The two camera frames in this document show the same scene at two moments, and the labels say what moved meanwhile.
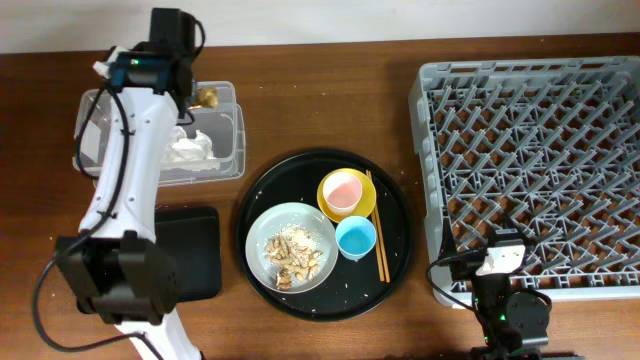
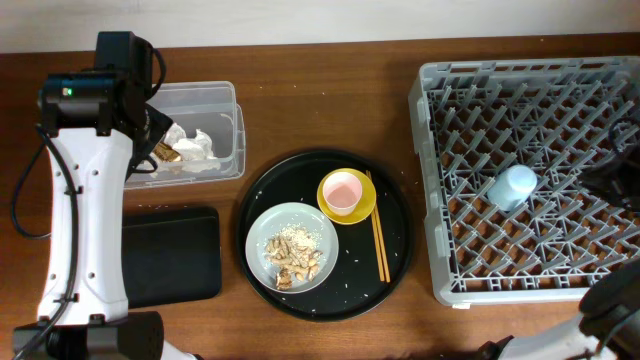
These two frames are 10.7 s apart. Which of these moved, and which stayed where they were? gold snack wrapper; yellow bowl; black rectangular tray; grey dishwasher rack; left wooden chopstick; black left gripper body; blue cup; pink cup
Moved: gold snack wrapper; blue cup; black left gripper body
Stayed: pink cup; black rectangular tray; left wooden chopstick; yellow bowl; grey dishwasher rack
